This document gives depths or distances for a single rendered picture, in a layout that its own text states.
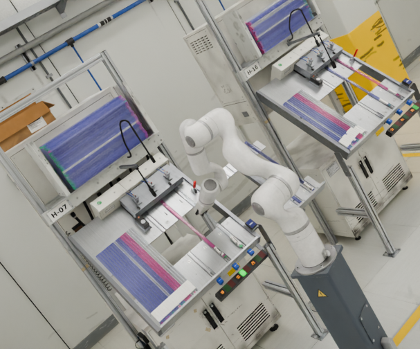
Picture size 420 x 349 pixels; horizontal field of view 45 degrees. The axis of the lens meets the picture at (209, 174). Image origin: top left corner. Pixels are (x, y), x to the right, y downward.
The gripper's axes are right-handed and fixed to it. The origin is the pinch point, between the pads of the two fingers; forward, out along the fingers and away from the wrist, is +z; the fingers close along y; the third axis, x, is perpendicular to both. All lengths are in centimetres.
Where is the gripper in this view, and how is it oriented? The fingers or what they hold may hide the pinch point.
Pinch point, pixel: (203, 211)
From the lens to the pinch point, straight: 270.1
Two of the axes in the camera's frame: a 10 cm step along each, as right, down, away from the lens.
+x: 6.6, 7.0, -2.9
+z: -1.2, 4.7, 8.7
